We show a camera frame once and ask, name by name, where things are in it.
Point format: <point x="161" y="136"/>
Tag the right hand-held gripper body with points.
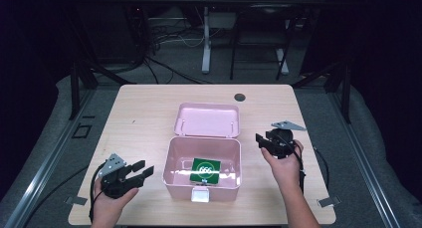
<point x="280" y="143"/>

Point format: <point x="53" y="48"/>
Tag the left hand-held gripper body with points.
<point x="113" y="181"/>

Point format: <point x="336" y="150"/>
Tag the pink metal box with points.
<point x="175" y="158"/>

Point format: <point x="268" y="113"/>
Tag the pink box lid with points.
<point x="207" y="120"/>

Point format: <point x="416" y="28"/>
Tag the person's left hand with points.
<point x="109" y="204"/>

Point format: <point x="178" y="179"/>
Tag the person's right hand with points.
<point x="285" y="170"/>

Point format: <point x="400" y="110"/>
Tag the dark round table grommet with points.
<point x="239" y="97"/>

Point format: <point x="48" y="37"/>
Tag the white box latch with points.
<point x="200" y="195"/>

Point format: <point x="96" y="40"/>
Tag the green card with white print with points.
<point x="205" y="171"/>

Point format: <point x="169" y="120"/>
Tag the black stool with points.
<point x="260" y="39"/>

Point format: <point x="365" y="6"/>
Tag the white desk leg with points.
<point x="206" y="45"/>

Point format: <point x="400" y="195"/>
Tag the grey metal table bracket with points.
<point x="328" y="201"/>
<point x="76" y="200"/>

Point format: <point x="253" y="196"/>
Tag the aluminium floor rail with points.
<point x="43" y="175"/>
<point x="365" y="165"/>

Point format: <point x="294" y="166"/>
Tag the black metal frame stand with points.
<point x="345" y="92"/>
<point x="74" y="88"/>

